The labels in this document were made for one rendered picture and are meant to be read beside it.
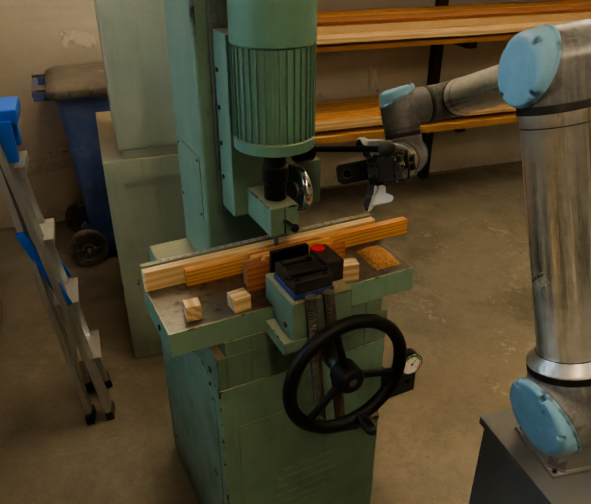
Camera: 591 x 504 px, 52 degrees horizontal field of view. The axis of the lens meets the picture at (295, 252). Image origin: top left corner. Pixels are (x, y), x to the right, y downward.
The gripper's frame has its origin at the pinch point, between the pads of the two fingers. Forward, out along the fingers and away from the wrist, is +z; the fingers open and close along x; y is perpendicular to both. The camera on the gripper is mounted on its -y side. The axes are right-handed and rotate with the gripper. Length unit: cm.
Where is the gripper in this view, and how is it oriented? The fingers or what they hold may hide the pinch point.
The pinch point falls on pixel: (358, 176)
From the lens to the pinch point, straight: 128.2
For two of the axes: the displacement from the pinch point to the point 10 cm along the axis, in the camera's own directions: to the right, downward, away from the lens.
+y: 9.0, -0.3, -4.3
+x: 1.3, 9.7, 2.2
